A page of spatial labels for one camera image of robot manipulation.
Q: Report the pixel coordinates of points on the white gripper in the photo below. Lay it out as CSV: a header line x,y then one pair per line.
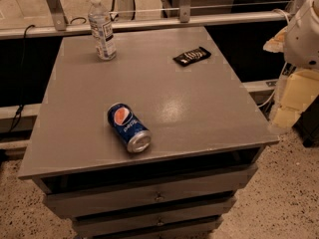
x,y
303,40

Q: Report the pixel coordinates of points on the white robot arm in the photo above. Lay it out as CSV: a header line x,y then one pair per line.
x,y
299,43

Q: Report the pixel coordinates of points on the clear plastic water bottle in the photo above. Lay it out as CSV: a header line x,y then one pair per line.
x,y
102,31

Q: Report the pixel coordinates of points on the grey drawer cabinet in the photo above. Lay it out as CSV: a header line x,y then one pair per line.
x,y
207,133

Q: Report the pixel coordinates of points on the blue pepsi can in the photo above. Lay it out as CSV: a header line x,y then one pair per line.
x,y
132,132

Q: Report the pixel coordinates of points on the metal railing frame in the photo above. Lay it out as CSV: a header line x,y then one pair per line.
x,y
45,18

